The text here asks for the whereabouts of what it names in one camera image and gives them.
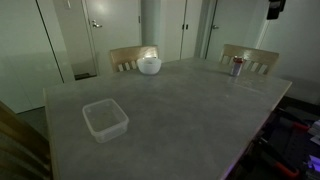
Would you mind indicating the clear plastic food container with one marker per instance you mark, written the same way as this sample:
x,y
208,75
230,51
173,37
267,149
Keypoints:
x,y
100,135

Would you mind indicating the white ceramic bowl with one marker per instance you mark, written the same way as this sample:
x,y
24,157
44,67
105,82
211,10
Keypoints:
x,y
149,68

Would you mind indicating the wooden chair with slatted back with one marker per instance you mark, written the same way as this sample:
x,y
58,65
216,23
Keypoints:
x,y
128,53
250,53
20,140

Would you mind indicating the white closet door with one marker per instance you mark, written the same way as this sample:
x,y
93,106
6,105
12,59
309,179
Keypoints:
x,y
193,30
171,30

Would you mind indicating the red and white soda can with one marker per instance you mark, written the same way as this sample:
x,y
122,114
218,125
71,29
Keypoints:
x,y
236,68

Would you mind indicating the white box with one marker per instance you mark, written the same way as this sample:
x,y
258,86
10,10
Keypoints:
x,y
315,130

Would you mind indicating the black wall mounted box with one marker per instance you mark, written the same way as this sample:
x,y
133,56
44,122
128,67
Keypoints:
x,y
276,8

